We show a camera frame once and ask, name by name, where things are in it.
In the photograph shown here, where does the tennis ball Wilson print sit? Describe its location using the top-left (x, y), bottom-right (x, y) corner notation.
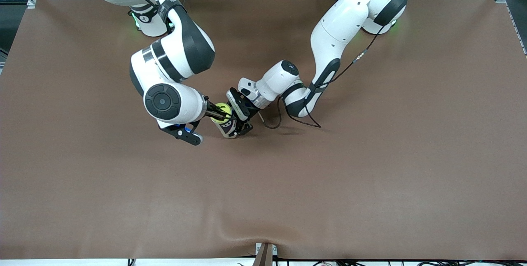
top-left (211, 103), bottom-right (232, 124)

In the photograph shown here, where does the Wilson tennis ball can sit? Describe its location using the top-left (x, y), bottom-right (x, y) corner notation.
top-left (211, 114), bottom-right (240, 139)

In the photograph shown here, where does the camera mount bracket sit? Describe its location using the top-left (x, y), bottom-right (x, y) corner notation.
top-left (252, 242), bottom-right (279, 266)

